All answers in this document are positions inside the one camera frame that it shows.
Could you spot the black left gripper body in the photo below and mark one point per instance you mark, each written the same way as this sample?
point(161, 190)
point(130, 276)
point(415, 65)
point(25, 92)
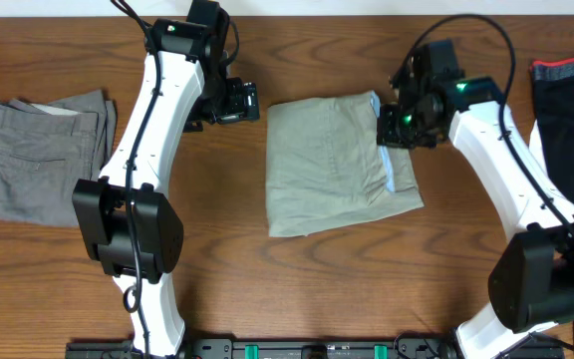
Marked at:
point(240, 101)

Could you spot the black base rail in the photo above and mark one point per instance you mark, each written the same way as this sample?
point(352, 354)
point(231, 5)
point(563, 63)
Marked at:
point(401, 347)

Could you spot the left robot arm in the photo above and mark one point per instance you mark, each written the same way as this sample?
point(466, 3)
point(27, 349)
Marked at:
point(126, 220)

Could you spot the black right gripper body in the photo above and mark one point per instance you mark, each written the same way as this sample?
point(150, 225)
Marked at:
point(406, 128)

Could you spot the light khaki shorts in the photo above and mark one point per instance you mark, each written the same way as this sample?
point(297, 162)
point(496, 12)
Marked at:
point(325, 170)

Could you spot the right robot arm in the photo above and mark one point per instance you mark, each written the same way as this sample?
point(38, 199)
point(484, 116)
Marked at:
point(531, 287)

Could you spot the folded grey trousers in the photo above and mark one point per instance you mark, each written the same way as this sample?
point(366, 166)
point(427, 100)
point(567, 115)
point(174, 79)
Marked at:
point(46, 149)

